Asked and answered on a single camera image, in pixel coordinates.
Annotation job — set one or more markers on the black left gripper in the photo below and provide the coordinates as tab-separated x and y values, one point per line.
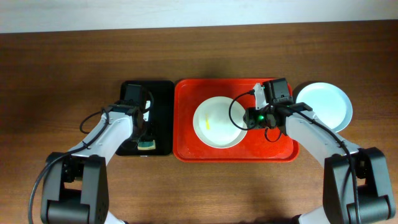
147	137

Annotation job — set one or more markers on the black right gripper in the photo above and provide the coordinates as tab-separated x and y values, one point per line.
250	121

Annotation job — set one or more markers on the green and yellow sponge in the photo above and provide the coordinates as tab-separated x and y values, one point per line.
146	145

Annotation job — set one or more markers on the white plate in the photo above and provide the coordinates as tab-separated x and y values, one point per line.
216	125

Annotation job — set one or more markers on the light blue plate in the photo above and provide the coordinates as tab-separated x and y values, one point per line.
331	104

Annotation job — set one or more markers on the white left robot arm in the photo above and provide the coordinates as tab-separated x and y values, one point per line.
75	183

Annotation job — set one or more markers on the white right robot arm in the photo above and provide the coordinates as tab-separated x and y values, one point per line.
356	183

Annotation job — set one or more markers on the black plastic tray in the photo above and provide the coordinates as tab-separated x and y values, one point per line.
159	118

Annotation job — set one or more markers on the red plastic tray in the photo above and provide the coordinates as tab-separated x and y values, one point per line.
187	147

